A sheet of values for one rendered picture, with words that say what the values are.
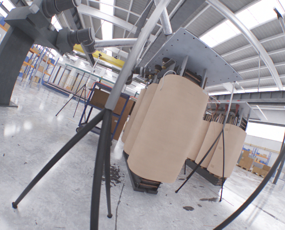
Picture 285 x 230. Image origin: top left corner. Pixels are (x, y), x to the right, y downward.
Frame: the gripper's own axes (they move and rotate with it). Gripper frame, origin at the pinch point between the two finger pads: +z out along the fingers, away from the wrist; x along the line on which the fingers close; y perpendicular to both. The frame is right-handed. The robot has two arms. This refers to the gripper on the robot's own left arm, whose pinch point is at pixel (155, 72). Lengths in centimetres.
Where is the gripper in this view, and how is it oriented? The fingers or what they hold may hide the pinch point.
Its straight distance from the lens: 166.9
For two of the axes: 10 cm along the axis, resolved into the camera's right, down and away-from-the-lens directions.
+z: 9.8, 1.8, -1.0
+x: 0.9, 0.7, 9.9
